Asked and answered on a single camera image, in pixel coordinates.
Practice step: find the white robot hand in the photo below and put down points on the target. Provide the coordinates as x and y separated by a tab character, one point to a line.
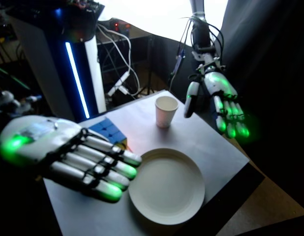
39	142
219	82

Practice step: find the white paper cup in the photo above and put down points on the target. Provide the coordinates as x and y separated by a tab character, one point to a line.
164	113

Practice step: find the Rubik's cube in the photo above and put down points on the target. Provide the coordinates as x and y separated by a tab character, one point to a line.
109	130

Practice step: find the white paper plate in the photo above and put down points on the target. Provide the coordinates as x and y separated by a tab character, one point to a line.
166	186

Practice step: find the black curtain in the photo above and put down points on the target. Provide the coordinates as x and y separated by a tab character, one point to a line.
270	73

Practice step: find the white paper table cover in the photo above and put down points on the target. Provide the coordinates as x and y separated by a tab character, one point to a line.
203	150

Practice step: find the black tripod stand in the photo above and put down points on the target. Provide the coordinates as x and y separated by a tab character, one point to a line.
149	66

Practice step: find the white power strip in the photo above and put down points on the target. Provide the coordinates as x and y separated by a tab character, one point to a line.
118	84

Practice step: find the black box with red light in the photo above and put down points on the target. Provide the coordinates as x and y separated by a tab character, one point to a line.
117	27

